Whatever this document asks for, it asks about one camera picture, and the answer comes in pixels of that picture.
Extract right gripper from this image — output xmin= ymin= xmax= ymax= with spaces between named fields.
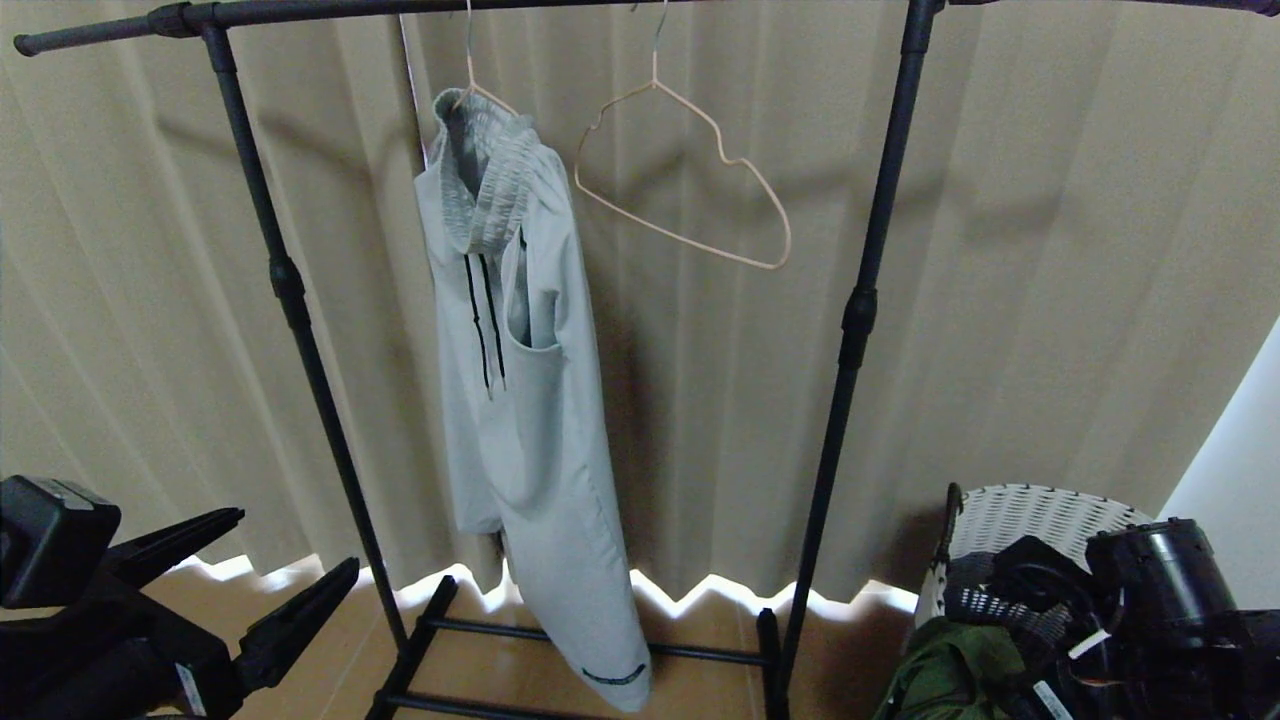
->
xmin=995 ymin=622 xmax=1136 ymax=720

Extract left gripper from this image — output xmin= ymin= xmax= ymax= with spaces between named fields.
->
xmin=0 ymin=507 xmax=361 ymax=720

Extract green garment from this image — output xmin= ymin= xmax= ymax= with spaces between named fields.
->
xmin=875 ymin=617 xmax=1026 ymax=720

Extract pale grey shorts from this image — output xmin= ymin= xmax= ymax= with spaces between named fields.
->
xmin=415 ymin=88 xmax=653 ymax=713

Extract pink clothes hanger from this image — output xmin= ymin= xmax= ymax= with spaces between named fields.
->
xmin=452 ymin=0 xmax=521 ymax=116
xmin=574 ymin=0 xmax=792 ymax=271

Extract white laundry basket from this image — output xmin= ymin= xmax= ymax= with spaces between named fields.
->
xmin=915 ymin=484 xmax=1156 ymax=641

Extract black clothes rack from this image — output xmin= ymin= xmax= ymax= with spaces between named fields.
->
xmin=13 ymin=0 xmax=1280 ymax=720

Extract beige curtain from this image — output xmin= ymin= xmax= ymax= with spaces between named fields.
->
xmin=0 ymin=0 xmax=1280 ymax=621

